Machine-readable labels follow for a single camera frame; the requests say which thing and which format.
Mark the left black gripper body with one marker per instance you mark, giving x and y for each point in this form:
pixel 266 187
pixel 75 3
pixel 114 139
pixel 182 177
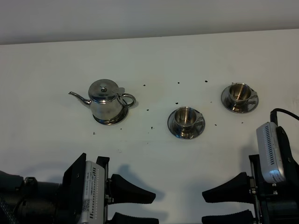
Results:
pixel 71 192

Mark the stainless steel saucer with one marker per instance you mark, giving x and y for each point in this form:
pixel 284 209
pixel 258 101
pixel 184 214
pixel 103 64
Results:
pixel 172 127
pixel 225 101

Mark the far stainless steel teacup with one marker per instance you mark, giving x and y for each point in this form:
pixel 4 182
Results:
pixel 241 95

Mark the stainless steel teapot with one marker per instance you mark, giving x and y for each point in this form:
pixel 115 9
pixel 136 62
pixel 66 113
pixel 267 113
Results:
pixel 106 99

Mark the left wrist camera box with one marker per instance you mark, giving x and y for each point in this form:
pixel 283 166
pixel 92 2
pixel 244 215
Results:
pixel 93 194

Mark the round steel teapot coaster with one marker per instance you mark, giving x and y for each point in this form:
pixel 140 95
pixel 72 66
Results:
pixel 119 118

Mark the stainless steel teacup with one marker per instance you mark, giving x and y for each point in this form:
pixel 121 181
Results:
pixel 186 118
pixel 241 95

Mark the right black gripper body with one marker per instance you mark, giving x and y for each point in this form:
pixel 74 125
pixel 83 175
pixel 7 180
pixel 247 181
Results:
pixel 276 203

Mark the near stainless steel saucer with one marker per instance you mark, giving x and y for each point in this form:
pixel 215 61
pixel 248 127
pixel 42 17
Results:
pixel 172 127

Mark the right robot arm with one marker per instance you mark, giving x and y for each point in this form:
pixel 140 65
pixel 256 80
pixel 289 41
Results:
pixel 274 203

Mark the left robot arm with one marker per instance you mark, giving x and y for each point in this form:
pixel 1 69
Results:
pixel 24 200

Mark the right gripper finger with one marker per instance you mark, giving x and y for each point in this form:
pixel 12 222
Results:
pixel 235 190
pixel 244 217

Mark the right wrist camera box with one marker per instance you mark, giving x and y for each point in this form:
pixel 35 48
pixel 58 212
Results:
pixel 269 153

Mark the far stainless steel saucer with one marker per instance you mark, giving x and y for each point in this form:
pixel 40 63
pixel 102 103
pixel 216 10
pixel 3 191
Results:
pixel 225 101

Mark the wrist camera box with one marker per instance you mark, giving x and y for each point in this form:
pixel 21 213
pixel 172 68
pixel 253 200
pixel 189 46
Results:
pixel 269 153
pixel 93 194

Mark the near stainless steel teacup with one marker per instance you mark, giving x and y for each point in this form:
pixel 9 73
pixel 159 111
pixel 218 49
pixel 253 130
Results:
pixel 186 118

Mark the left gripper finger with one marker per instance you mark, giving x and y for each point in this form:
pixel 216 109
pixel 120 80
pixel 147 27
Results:
pixel 119 218
pixel 120 190

